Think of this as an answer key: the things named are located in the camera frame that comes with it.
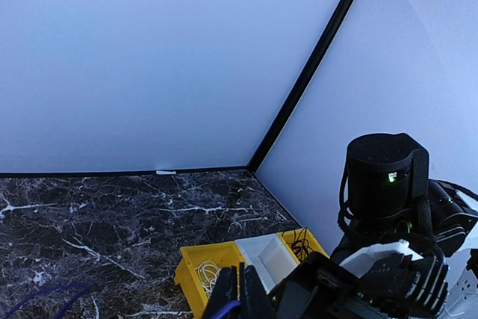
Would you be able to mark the yellow bin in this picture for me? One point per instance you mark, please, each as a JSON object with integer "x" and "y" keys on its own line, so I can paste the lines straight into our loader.
{"x": 199, "y": 268}
{"x": 300, "y": 243}

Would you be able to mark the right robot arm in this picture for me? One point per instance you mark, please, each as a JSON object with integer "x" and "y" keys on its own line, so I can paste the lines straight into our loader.
{"x": 386, "y": 195}

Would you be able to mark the white translucent bin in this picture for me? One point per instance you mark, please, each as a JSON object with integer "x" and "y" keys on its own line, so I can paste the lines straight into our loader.
{"x": 271, "y": 258}

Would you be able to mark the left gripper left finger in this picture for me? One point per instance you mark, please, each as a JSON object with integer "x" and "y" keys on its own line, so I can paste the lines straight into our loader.
{"x": 224, "y": 302}

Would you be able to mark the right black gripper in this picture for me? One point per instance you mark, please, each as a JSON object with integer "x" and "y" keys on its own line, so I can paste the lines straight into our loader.
{"x": 318, "y": 288}

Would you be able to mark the right black frame post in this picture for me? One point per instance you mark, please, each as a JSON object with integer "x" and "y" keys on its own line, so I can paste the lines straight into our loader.
{"x": 302, "y": 82}

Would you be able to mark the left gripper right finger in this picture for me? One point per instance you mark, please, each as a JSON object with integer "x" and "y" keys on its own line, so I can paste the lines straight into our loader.
{"x": 254, "y": 302}

